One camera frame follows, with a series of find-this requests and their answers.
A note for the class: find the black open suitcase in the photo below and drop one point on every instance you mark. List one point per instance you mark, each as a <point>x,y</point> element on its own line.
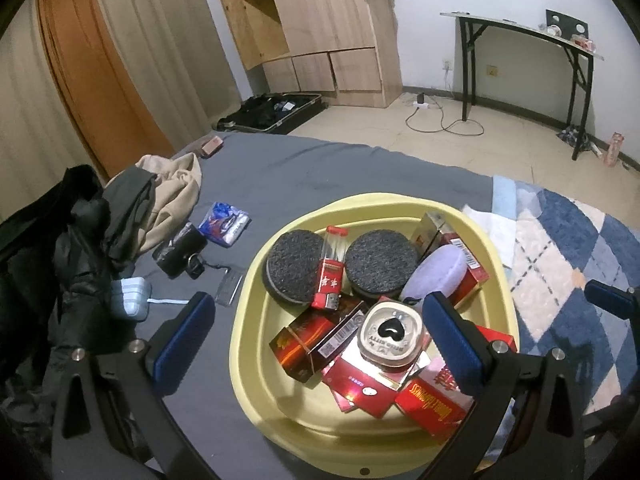
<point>270,112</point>

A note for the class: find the purple powder puff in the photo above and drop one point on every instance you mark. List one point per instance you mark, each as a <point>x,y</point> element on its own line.
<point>435,270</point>

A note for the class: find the dark red glossy box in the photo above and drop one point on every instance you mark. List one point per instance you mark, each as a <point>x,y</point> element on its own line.
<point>310,340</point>

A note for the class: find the gold and red box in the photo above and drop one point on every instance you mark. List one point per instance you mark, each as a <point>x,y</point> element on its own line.
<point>430,232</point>

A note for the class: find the wooden wardrobe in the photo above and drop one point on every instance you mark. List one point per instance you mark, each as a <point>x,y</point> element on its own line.
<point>320,25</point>

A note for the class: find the small pink case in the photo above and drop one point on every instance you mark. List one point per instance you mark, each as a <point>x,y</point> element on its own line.
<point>212,146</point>

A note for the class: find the black folding table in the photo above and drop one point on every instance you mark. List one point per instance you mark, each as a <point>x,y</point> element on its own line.
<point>525,30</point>

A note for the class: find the grey bed sheet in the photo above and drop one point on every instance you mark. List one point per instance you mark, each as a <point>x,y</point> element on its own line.
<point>310,175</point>

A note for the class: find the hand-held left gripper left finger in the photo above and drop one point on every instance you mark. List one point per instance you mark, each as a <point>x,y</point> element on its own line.
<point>185,335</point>

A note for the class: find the round tin with beige lid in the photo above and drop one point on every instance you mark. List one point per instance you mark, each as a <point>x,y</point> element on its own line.
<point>392,332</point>

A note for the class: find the beige curtain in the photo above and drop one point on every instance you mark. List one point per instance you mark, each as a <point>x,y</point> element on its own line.
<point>160,40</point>

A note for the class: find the dark cloth heap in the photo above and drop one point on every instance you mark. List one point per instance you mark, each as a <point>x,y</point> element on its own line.
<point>577,137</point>

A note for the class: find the pink bag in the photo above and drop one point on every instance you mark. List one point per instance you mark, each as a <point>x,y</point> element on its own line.
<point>615,150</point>

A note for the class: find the dark green cloth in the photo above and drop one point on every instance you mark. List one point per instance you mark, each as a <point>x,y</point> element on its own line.
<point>127,210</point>

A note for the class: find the black round sponge pad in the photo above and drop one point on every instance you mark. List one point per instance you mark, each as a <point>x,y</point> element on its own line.
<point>380,262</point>
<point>295,265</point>

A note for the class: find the clear plastic card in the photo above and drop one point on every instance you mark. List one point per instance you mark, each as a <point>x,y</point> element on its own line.
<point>229,287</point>

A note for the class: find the black car key pouch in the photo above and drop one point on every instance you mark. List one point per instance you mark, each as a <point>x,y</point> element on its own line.
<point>177,252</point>

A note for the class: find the blue checked rug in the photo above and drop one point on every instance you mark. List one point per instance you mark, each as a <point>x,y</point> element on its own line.
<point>565,250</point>

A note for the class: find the tall red and white carton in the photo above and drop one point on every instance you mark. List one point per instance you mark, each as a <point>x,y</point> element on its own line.
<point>330,275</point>

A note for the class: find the red box with orange circles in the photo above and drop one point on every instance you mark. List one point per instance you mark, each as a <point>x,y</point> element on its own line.
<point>365,390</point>

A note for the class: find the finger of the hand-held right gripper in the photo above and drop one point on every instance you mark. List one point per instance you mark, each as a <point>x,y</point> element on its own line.
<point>610,297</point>
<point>607,412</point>

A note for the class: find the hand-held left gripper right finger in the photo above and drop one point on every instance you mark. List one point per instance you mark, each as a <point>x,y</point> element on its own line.
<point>452,347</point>

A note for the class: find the orange curtain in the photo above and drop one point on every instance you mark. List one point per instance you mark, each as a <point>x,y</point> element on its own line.
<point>95,75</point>

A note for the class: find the black stand with holes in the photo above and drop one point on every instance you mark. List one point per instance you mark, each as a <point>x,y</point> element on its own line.
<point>565,22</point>

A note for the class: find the blue and white packet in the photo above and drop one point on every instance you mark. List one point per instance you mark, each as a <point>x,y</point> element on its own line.
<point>225,222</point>

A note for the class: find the black jacket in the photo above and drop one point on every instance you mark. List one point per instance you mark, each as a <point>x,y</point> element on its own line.
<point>60,280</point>

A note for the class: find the wall outlet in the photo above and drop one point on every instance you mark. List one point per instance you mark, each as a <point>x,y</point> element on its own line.
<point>494,70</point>

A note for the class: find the yellow plastic basin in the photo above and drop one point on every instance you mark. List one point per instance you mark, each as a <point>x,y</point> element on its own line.
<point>260,360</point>

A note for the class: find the red box with clear wrap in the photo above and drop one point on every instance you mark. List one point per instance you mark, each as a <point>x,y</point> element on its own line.
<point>475,270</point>

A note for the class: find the white crumpled tissue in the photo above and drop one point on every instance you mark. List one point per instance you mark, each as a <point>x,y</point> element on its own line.
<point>492,230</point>

